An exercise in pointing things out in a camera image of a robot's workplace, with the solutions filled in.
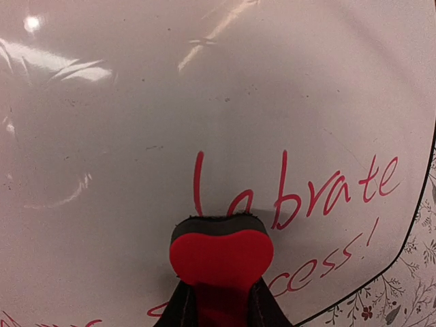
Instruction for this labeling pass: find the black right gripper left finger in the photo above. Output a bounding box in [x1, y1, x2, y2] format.
[159, 281, 198, 327]

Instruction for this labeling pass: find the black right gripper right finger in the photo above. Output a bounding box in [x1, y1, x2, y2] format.
[248, 278, 292, 327]

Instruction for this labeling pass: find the red black whiteboard eraser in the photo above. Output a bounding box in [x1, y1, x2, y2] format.
[169, 213, 274, 326]

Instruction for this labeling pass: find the white dry-erase whiteboard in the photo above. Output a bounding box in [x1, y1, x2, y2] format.
[1, 1, 435, 326]

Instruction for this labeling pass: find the floral patterned table mat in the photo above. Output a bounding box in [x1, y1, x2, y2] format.
[306, 136, 436, 327]

